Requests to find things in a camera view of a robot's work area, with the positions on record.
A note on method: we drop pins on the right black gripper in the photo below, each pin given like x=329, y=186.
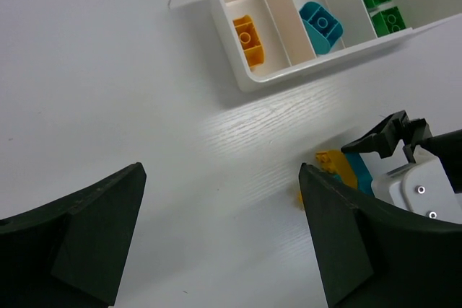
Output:
x=385, y=136

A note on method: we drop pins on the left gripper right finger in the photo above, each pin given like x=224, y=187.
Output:
x=373, y=254

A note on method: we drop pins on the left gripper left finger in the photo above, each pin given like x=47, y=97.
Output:
x=72, y=251

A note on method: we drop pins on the blue rectangular lego brick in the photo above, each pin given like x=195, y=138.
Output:
x=362, y=172

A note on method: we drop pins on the yellow arch lego brick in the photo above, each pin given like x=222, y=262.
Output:
x=334, y=162

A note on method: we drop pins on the yellow face lego piece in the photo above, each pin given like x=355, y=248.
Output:
x=300, y=200

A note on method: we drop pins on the small green lego brick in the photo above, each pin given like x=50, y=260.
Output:
x=388, y=21

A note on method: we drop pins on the blue curved lego brick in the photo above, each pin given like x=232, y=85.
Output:
x=323, y=29

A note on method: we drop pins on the yellow curved lego brick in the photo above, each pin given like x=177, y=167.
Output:
x=250, y=41

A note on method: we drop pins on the white three-compartment tray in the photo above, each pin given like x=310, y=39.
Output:
x=270, y=41

